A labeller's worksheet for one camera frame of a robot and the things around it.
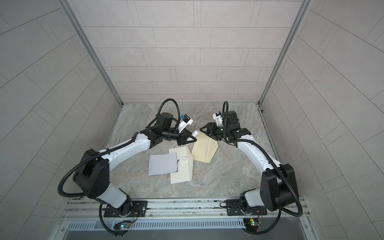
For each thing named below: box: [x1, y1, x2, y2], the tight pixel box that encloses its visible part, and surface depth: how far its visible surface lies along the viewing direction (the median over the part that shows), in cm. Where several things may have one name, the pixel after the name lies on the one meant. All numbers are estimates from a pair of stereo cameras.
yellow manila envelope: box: [191, 130, 219, 164], surface depth 93 cm
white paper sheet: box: [148, 152, 180, 176], surface depth 87 cm
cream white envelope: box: [169, 145, 194, 185], surface depth 87 cm
